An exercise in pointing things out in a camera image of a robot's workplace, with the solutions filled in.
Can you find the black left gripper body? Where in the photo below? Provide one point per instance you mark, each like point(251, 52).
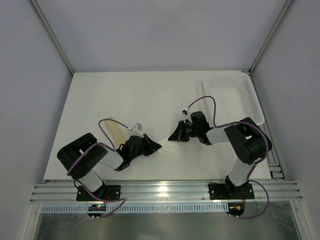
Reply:
point(145, 144)

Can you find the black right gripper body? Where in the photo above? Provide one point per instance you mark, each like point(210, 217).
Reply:
point(182, 131)

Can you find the white paper napkin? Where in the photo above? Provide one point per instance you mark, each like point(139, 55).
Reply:
point(167, 146)

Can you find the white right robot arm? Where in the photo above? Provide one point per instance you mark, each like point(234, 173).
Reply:
point(250, 144)

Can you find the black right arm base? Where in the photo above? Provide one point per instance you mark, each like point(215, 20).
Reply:
point(228, 191)

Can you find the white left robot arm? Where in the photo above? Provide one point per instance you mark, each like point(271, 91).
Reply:
point(83, 154)

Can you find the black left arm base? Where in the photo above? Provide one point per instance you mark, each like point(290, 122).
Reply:
point(105, 193)

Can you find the beige utensil case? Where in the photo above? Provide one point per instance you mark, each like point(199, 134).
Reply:
point(115, 132)

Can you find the white perforated plastic basket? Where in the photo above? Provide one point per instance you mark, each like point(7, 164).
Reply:
point(233, 95)

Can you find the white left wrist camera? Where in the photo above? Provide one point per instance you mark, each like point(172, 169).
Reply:
point(137, 129)

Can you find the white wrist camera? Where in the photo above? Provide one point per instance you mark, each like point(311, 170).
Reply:
point(137, 129)
point(186, 113)

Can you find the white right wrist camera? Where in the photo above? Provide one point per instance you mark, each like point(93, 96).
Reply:
point(186, 113)

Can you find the slotted white cable duct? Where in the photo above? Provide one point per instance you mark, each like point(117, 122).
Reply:
point(135, 208)

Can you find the aluminium front rail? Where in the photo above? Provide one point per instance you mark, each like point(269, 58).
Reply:
point(64, 191)

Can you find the left aluminium frame post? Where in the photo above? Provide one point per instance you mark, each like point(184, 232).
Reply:
point(51, 34)

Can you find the aluminium frame post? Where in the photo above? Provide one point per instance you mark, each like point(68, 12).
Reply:
point(51, 34)
point(272, 33)

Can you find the right aluminium frame post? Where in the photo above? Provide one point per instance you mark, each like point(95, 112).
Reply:
point(272, 33)

